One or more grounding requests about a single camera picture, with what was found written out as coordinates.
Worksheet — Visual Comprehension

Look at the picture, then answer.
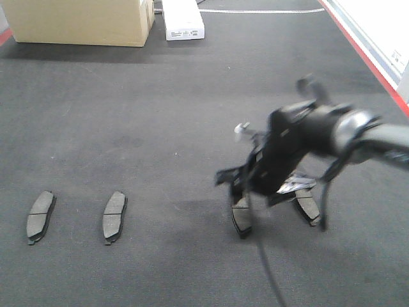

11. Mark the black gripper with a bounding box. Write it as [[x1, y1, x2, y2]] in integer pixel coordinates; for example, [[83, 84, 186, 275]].
[[215, 74, 351, 205]]

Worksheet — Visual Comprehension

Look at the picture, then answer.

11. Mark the grey brake pad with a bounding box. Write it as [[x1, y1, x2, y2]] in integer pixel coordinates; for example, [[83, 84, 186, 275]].
[[295, 189, 321, 227], [102, 191, 128, 246], [26, 191, 56, 245], [231, 195, 252, 239]]

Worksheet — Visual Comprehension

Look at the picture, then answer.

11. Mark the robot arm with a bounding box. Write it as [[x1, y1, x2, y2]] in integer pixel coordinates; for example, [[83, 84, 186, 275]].
[[215, 75, 408, 201]]

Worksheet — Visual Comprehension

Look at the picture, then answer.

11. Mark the long white carton box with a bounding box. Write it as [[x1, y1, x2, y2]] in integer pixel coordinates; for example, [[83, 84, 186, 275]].
[[162, 0, 205, 41]]

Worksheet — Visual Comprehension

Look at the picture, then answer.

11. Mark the large cardboard box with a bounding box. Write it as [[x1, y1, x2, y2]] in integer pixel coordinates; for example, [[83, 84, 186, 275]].
[[1, 0, 155, 47]]

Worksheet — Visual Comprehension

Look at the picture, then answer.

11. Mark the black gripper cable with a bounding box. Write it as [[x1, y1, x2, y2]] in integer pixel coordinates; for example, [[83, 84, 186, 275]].
[[242, 137, 343, 307]]

